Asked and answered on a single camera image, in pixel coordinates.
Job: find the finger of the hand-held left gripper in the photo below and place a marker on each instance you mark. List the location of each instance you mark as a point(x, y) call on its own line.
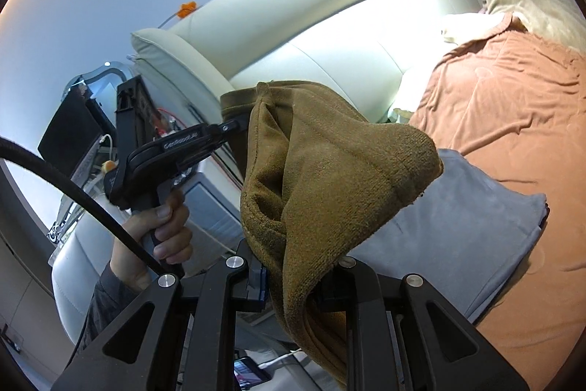
point(229, 132)

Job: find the white bed sheet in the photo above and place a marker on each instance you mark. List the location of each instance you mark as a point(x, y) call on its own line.
point(467, 27)

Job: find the beige duvet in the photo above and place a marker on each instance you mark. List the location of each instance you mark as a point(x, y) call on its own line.
point(540, 11)

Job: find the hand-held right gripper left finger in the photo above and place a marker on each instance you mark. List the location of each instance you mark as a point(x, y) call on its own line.
point(256, 281)

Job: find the orange-brown blanket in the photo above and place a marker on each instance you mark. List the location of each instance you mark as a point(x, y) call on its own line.
point(503, 120)

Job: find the person's left hand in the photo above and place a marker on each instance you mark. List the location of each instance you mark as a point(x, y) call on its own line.
point(176, 244)

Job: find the small orange object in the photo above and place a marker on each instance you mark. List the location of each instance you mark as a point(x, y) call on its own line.
point(187, 9)

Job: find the white bedside cabinet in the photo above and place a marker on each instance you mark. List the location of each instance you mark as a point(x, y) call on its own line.
point(215, 207)

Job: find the smartphone with lit screen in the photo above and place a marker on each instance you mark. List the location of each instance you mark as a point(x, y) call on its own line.
point(249, 372)

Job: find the person's left forearm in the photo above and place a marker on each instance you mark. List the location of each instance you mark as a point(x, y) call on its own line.
point(110, 299)

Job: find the cream leather headboard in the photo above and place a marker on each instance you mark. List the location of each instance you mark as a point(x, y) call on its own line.
point(320, 29)

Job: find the olive printed t-shirt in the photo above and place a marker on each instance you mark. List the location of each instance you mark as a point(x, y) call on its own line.
point(320, 189)

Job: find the grey folded cloth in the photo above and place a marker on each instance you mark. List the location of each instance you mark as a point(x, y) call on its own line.
point(458, 226)

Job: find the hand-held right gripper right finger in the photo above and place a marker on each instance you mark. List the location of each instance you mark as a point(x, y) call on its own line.
point(359, 295)

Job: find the black monitor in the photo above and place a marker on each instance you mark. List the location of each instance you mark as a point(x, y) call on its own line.
point(73, 134)

